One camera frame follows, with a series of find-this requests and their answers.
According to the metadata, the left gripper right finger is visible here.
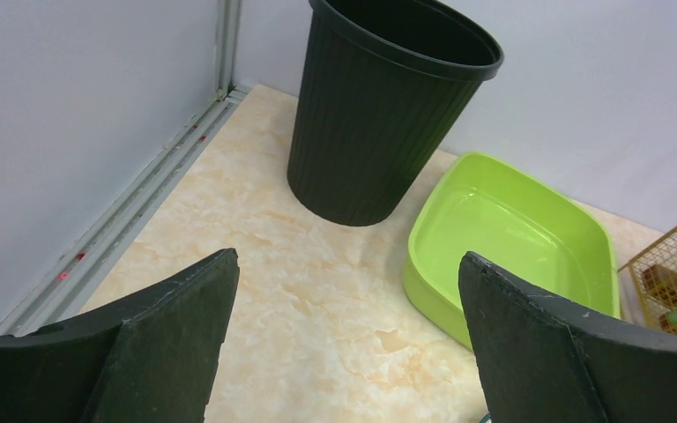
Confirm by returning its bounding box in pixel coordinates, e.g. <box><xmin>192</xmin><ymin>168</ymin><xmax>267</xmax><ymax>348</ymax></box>
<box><xmin>458</xmin><ymin>251</ymin><xmax>677</xmax><ymax>422</ymax></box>

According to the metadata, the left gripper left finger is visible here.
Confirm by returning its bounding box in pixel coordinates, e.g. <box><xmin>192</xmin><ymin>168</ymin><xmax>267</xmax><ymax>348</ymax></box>
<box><xmin>0</xmin><ymin>249</ymin><xmax>240</xmax><ymax>422</ymax></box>

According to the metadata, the glass bottle with brown sauce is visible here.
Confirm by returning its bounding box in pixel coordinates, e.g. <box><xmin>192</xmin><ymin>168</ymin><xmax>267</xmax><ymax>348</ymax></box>
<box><xmin>642</xmin><ymin>264</ymin><xmax>677</xmax><ymax>308</ymax></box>

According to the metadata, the green plastic basin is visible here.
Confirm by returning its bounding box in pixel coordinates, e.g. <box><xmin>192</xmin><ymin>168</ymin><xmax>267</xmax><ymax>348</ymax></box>
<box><xmin>403</xmin><ymin>152</ymin><xmax>621</xmax><ymax>348</ymax></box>

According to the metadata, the black plastic trash bin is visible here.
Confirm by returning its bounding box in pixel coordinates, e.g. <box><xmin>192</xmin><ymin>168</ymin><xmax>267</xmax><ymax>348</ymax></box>
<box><xmin>287</xmin><ymin>0</ymin><xmax>504</xmax><ymax>226</ymax></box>

